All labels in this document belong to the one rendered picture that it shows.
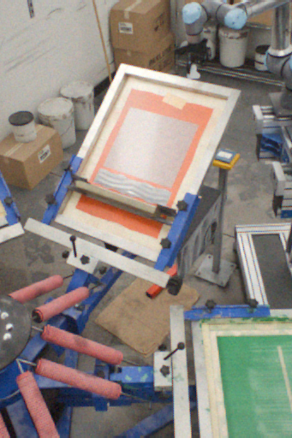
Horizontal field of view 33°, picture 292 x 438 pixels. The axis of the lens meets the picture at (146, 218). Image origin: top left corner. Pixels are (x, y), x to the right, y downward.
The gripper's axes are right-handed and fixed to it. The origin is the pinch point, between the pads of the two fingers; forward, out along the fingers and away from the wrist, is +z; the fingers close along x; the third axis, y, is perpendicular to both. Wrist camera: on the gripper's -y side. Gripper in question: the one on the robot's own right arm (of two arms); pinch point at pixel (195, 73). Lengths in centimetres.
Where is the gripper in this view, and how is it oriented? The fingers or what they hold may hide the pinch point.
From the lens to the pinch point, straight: 238.9
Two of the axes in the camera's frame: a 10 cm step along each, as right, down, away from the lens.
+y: 8.6, 3.2, -3.9
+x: 4.7, -7.9, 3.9
